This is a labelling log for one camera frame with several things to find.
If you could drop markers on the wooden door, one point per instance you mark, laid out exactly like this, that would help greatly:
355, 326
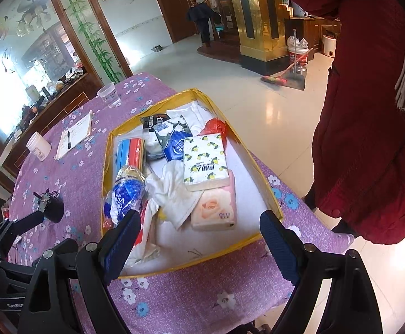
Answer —
173, 10

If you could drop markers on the clear plastic cup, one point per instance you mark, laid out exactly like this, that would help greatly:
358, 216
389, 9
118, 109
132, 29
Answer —
109, 95

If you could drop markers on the wooden staircase railing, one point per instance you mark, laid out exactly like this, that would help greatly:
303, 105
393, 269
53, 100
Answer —
220, 17

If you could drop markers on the pile of counter clutter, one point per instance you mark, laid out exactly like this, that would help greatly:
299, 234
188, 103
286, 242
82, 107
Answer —
42, 101

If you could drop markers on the black foil packet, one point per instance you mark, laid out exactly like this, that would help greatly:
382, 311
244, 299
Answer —
152, 121

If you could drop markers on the gold pillar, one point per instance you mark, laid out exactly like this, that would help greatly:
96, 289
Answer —
254, 17

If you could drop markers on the etched glass panel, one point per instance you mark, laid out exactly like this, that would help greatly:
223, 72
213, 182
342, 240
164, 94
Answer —
14, 59

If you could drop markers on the zip bag of sponges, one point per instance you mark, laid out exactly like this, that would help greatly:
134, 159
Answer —
131, 155

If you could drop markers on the blue white plastic bag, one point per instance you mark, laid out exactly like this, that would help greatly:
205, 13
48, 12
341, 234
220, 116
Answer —
126, 191

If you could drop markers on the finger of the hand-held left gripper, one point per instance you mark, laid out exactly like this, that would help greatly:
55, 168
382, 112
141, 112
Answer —
18, 228

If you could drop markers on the white plastic jar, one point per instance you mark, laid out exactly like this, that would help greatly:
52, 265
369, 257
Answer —
39, 146

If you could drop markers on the lemon print tissue pack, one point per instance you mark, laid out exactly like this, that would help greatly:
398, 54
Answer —
204, 161

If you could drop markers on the white notepad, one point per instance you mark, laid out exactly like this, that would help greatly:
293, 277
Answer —
79, 132

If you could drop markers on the pink tissue pack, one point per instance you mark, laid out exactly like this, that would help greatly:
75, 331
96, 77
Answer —
214, 205

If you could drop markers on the white towel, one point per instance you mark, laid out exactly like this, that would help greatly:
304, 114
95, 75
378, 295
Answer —
169, 191

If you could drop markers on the black pen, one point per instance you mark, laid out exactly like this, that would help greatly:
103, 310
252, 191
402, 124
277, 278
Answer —
68, 139

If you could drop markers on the dark coat on stair post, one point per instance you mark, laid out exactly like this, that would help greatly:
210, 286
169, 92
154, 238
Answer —
200, 17

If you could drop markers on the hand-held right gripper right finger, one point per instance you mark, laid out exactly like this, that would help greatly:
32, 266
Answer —
279, 247

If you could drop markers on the yellow cardboard box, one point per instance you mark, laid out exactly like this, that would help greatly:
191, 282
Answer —
108, 167

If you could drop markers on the wooden sideboard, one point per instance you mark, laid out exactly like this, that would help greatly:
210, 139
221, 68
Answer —
314, 31

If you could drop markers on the bamboo wall decal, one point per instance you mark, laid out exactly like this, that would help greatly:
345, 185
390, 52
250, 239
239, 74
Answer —
94, 38

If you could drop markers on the red label tissue pack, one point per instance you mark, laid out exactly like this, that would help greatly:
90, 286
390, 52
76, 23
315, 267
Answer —
148, 247

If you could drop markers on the blue white tissue packet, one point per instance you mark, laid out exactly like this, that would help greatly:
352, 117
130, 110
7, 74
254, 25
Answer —
174, 142

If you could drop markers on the white red bucket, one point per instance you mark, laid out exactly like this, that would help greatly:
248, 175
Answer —
296, 54

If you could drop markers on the white bin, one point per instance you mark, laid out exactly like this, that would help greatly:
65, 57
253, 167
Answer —
329, 46

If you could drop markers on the black cylindrical motor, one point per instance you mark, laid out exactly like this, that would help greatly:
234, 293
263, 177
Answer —
52, 208

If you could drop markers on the wooden counter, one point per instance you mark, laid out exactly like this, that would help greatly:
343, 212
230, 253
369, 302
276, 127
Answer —
70, 97

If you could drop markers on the grey dustpan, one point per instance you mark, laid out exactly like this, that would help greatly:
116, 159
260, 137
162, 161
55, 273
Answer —
298, 81

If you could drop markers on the red plastic bag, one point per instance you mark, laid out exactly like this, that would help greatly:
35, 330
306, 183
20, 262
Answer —
214, 128

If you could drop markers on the metal bowl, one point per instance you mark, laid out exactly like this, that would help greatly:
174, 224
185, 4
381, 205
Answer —
157, 48

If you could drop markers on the broom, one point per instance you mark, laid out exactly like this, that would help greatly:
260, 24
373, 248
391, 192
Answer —
275, 80

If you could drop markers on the purple floral tablecloth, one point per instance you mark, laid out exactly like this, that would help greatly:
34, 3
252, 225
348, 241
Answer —
188, 302

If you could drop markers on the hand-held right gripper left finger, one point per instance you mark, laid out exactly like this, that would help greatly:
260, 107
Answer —
119, 247

